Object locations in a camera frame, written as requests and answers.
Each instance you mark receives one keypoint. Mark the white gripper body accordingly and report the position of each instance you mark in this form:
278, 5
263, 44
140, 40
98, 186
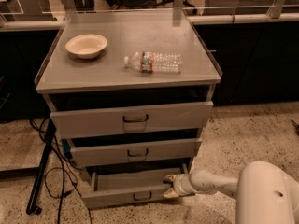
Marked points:
178, 184

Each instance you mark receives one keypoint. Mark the grey middle drawer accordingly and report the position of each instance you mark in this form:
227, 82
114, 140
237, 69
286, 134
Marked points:
135, 152

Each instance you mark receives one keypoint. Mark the clear plastic water bottle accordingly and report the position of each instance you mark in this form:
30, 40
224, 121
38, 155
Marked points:
154, 62

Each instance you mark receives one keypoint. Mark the grey drawer cabinet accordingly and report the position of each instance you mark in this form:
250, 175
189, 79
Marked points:
69, 83

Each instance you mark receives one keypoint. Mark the white paper bowl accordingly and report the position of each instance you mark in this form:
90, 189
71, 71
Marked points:
86, 46

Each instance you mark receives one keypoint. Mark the grey bottom drawer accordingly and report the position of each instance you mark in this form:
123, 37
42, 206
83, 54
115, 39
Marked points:
128, 188

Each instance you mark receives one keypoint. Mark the white horizontal rail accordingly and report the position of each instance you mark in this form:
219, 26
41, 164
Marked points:
16, 26

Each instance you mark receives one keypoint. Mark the black metal stand leg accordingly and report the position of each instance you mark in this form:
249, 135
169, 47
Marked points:
49, 135

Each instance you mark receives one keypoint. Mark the grey top drawer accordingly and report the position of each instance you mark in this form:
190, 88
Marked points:
131, 119

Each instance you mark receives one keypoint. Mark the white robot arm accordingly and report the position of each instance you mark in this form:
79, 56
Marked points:
264, 193

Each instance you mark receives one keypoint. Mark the grey drawer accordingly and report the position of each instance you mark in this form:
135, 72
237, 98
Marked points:
128, 188
131, 119
135, 152

